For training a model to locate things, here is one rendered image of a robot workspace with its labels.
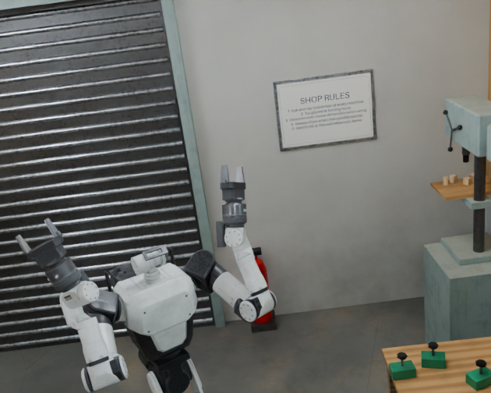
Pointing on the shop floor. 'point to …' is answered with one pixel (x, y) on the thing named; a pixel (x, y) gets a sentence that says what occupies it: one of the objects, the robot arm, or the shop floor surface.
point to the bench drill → (446, 294)
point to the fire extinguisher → (266, 322)
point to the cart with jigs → (449, 366)
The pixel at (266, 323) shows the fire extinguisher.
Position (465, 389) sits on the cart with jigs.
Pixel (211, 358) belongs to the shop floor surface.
